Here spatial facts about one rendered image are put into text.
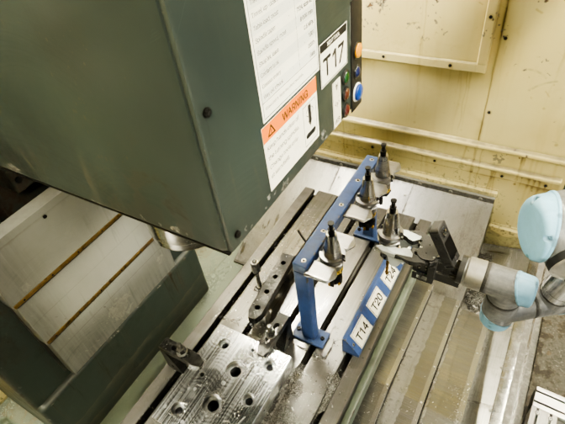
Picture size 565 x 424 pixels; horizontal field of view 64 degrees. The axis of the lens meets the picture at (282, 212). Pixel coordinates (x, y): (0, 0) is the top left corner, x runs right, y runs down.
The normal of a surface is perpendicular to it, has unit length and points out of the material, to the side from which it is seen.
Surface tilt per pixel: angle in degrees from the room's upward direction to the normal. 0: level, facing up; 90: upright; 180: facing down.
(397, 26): 90
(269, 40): 90
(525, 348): 0
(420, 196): 24
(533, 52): 91
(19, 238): 91
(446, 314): 8
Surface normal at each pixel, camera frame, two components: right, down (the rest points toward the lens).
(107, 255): 0.87, 0.26
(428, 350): -0.04, -0.80
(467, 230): -0.30, -0.41
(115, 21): -0.50, 0.63
